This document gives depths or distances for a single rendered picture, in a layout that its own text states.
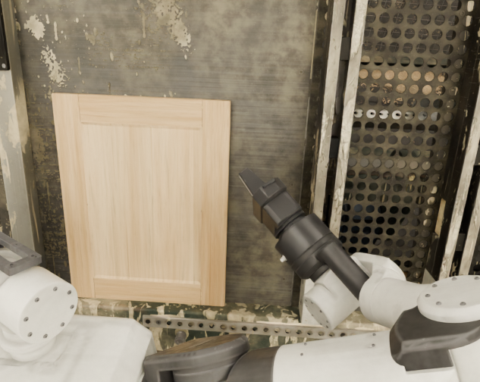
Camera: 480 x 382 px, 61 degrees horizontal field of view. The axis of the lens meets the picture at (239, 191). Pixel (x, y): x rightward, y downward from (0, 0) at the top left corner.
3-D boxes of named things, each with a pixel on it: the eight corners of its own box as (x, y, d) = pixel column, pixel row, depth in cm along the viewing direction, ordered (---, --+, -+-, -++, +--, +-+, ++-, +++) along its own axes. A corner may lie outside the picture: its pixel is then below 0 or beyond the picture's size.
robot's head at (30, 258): (4, 339, 42) (-6, 276, 39) (-39, 305, 46) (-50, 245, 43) (59, 308, 47) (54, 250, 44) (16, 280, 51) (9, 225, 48)
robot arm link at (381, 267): (367, 280, 69) (428, 295, 56) (329, 312, 66) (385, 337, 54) (349, 248, 68) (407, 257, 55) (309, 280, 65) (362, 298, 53)
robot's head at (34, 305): (31, 372, 41) (10, 307, 37) (-21, 328, 46) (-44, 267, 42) (85, 331, 46) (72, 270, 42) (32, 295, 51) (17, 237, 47)
